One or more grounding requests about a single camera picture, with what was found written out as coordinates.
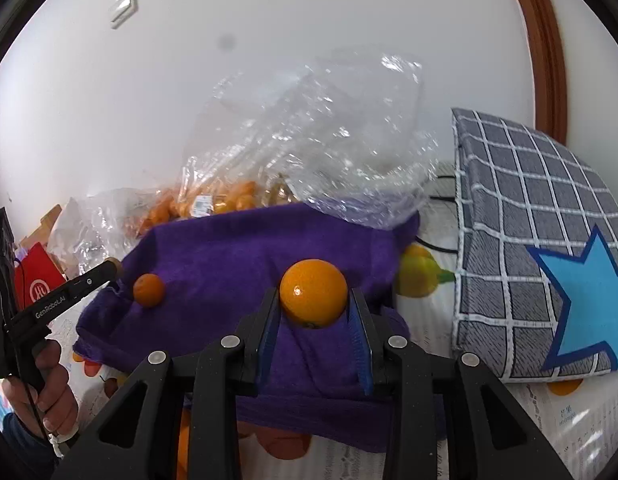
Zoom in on large orange mandarin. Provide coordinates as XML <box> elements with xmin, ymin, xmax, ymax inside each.
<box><xmin>132</xmin><ymin>273</ymin><xmax>166</xmax><ymax>308</ymax></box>

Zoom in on orange tangerine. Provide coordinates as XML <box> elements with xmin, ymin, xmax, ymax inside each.
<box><xmin>279</xmin><ymin>259</ymin><xmax>348</xmax><ymax>328</ymax></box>

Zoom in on person's left hand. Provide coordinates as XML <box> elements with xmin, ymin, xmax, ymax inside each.
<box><xmin>2</xmin><ymin>340</ymin><xmax>78</xmax><ymax>439</ymax></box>

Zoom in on red paper shopping bag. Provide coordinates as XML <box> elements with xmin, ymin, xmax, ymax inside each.
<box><xmin>14</xmin><ymin>243</ymin><xmax>66</xmax><ymax>311</ymax></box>

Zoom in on small clear plastic bag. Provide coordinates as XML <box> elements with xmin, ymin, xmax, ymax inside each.
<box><xmin>47</xmin><ymin>188</ymin><xmax>164</xmax><ymax>278</ymax></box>

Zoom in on purple towel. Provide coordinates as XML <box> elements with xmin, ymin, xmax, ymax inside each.
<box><xmin>74</xmin><ymin>204</ymin><xmax>420</xmax><ymax>453</ymax></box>

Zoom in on bagged mandarins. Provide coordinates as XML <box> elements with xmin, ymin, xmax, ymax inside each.
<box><xmin>138</xmin><ymin>180</ymin><xmax>261</xmax><ymax>236</ymax></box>

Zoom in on fruit print tablecloth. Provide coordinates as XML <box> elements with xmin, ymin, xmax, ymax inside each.
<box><xmin>53</xmin><ymin>159</ymin><xmax>618</xmax><ymax>480</ymax></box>

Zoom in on white price label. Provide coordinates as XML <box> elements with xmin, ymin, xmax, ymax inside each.
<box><xmin>190</xmin><ymin>194</ymin><xmax>213</xmax><ymax>218</ymax></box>

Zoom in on grey checked star cushion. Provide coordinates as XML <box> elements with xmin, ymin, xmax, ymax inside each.
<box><xmin>452</xmin><ymin>108</ymin><xmax>618</xmax><ymax>382</ymax></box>

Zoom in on large clear plastic bag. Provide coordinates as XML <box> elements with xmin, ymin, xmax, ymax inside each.
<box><xmin>179</xmin><ymin>46</ymin><xmax>438</xmax><ymax>230</ymax></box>

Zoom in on white light switch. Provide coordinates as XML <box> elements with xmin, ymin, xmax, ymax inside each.
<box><xmin>110</xmin><ymin>0</ymin><xmax>138</xmax><ymax>29</ymax></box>

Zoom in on brown wooden door frame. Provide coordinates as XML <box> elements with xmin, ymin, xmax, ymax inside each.
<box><xmin>518</xmin><ymin>0</ymin><xmax>568</xmax><ymax>144</ymax></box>

